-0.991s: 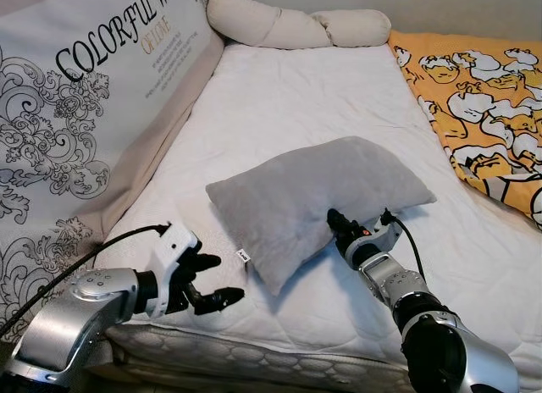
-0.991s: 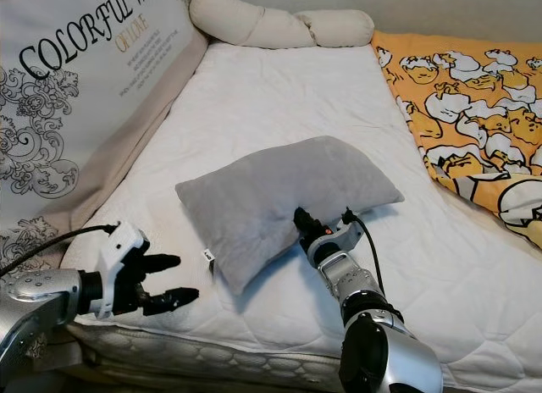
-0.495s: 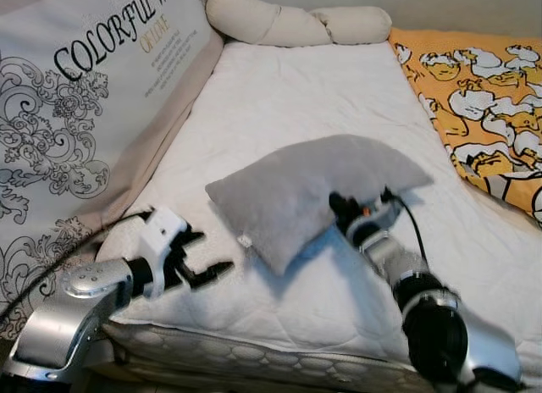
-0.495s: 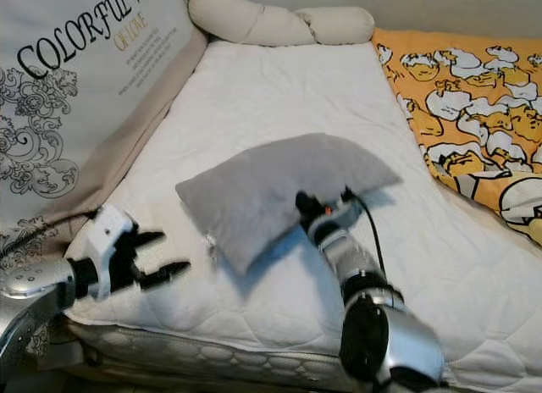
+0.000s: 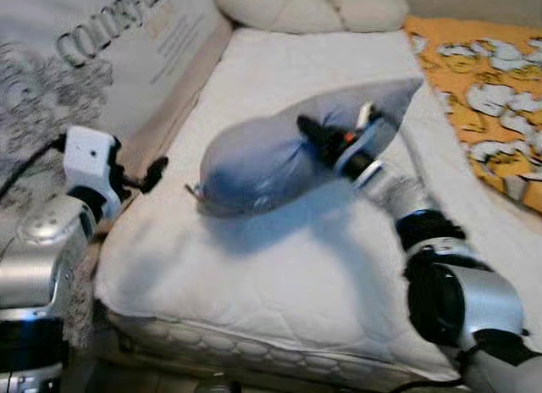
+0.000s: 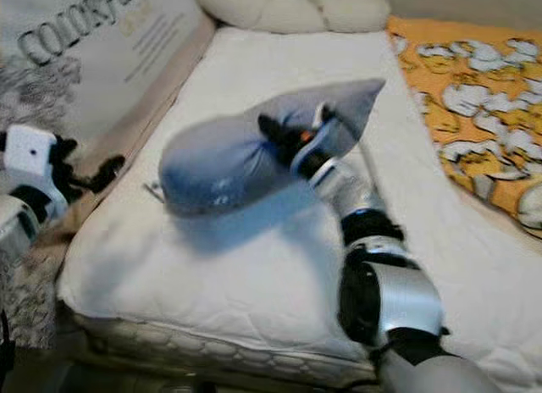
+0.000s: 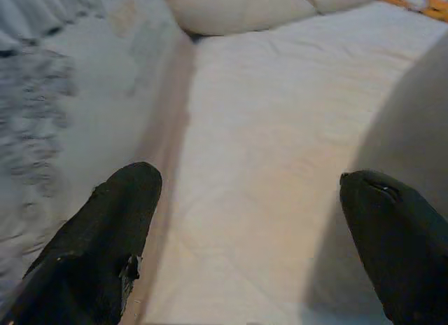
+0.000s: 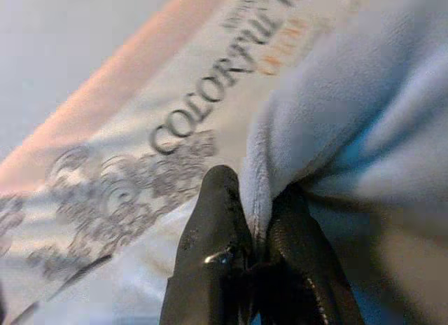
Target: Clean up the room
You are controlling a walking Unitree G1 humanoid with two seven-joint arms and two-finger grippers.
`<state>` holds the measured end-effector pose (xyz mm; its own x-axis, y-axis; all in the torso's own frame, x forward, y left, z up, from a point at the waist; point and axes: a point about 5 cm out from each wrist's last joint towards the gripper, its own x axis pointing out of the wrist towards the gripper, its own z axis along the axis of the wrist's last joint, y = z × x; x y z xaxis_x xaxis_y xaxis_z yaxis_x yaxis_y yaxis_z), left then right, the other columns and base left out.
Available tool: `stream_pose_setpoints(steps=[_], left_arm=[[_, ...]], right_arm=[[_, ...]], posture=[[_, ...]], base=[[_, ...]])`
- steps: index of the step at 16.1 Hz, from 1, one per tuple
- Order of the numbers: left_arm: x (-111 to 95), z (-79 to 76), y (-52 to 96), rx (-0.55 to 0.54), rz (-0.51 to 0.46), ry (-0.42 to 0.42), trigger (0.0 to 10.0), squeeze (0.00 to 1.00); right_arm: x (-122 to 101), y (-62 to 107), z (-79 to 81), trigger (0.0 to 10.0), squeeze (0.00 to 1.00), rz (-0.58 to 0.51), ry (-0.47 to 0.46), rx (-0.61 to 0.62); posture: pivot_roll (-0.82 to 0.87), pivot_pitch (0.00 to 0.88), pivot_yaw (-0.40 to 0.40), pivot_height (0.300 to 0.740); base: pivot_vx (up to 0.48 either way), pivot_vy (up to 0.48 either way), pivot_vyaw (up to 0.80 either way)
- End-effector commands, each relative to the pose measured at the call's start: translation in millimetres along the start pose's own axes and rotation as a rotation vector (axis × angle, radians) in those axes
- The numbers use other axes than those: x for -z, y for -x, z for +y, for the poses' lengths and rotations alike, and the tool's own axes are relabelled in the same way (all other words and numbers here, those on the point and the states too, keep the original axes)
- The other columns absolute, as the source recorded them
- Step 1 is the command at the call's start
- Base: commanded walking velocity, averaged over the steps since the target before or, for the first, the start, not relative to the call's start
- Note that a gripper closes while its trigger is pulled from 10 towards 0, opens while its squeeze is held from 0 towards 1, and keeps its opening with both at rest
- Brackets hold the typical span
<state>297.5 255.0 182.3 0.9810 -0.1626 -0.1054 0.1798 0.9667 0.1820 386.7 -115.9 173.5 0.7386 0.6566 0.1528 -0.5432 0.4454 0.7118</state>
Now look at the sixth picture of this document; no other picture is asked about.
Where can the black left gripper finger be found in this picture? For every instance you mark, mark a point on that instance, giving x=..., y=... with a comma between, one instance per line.
x=108, y=165
x=91, y=188

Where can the cream pillow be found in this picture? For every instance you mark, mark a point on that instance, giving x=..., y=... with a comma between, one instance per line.
x=351, y=12
x=250, y=8

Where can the white quilted mattress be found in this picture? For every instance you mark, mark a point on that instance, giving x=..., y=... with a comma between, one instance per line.
x=220, y=274

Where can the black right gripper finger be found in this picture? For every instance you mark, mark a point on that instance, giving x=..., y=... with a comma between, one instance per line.
x=279, y=147
x=272, y=125

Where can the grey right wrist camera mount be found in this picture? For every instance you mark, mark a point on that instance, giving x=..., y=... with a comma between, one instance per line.
x=334, y=139

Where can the yellow cartoon egg blanket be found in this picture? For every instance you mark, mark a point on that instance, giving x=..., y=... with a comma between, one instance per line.
x=474, y=96

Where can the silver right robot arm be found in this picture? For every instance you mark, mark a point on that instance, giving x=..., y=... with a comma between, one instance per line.
x=406, y=304

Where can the grey printed bedsheet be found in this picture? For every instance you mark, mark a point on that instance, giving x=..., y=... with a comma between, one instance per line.
x=85, y=46

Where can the grey pillow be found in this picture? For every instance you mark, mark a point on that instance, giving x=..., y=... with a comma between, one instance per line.
x=216, y=160

